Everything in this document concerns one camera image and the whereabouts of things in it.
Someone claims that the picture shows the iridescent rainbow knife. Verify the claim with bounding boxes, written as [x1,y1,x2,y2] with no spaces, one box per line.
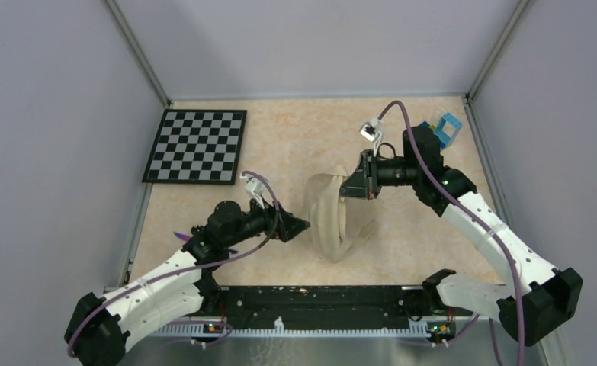
[173,232,239,254]

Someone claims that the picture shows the white slotted cable duct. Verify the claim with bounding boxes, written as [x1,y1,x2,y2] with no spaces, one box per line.
[151,321,430,339]

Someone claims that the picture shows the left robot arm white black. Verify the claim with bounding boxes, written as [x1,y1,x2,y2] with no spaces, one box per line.
[64,200,310,365]

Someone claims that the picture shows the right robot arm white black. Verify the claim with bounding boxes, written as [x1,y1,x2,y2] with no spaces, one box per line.
[339,119,583,347]

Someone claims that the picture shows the black white checkerboard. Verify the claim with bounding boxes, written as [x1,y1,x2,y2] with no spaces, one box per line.
[142,109,248,185]

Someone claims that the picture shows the colourful toy brick structure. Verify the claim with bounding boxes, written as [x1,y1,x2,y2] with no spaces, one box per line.
[419,110,463,150]

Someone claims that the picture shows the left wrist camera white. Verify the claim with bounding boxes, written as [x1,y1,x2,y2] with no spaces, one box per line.
[240,172,268,208]

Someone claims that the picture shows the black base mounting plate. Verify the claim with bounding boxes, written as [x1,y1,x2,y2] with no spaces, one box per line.
[195,285,448,331]

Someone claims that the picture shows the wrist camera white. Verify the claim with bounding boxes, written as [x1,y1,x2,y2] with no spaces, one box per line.
[240,172,268,208]
[359,117,384,156]

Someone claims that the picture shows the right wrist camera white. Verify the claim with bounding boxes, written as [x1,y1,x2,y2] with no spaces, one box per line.
[359,117,384,156]

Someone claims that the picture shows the beige cloth napkin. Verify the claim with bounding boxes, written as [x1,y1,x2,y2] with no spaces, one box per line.
[299,165,379,263]

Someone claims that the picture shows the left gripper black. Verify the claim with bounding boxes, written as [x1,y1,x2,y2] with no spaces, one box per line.
[224,193,310,248]

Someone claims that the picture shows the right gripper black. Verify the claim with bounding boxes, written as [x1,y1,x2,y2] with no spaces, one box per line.
[335,149,420,200]

